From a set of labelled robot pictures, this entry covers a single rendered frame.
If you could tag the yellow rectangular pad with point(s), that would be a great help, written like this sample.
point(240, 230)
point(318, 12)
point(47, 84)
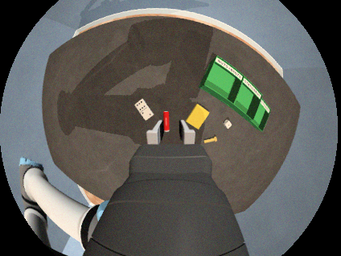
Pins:
point(197, 116)

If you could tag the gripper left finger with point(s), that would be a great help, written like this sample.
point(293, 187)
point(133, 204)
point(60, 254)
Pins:
point(155, 135)

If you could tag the green rack of bins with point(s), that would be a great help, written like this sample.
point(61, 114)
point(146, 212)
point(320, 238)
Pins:
point(226, 82)

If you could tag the white domino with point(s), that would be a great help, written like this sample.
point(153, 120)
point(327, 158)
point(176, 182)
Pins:
point(144, 109)

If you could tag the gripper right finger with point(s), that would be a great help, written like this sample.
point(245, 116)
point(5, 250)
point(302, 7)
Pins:
point(188, 136)

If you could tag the red cylinder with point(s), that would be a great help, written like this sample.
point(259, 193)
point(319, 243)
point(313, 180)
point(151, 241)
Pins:
point(166, 121)

